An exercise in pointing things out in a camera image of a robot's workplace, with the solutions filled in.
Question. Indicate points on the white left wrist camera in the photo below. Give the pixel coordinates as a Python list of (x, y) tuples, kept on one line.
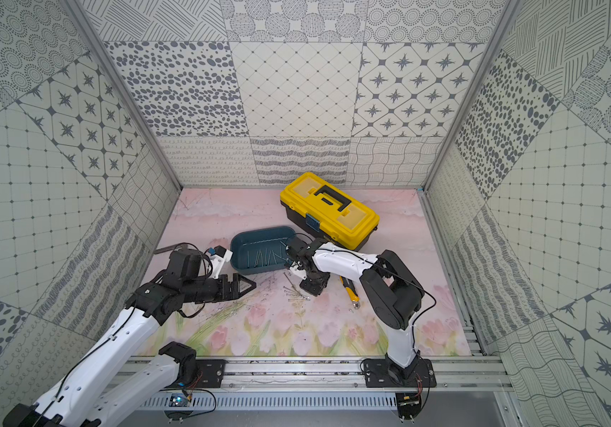
[(219, 257)]

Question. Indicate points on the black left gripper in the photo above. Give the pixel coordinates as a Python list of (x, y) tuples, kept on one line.
[(226, 288)]

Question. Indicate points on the white slotted cable duct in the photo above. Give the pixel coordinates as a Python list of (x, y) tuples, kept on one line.
[(277, 401)]

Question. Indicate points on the yellow black utility knife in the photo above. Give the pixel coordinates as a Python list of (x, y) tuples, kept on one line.
[(351, 291)]

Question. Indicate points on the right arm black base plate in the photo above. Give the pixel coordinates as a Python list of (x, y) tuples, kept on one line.
[(384, 373)]

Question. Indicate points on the dark metal L-shaped wrench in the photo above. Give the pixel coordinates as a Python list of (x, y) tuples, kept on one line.
[(164, 250)]

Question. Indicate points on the yellow black toolbox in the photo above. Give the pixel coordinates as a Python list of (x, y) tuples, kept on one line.
[(322, 210)]

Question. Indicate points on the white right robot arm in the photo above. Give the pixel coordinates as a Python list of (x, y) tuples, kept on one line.
[(393, 292)]

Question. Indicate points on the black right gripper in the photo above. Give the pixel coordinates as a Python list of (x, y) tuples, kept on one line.
[(314, 290)]

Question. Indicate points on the teal plastic storage box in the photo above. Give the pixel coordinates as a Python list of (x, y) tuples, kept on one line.
[(260, 251)]

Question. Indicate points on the aluminium mounting rail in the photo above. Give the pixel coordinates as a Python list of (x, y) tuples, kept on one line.
[(346, 374)]

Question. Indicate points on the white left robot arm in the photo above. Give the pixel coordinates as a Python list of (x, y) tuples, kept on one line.
[(81, 397)]

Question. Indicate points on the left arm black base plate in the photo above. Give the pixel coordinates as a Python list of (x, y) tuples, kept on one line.
[(203, 373)]

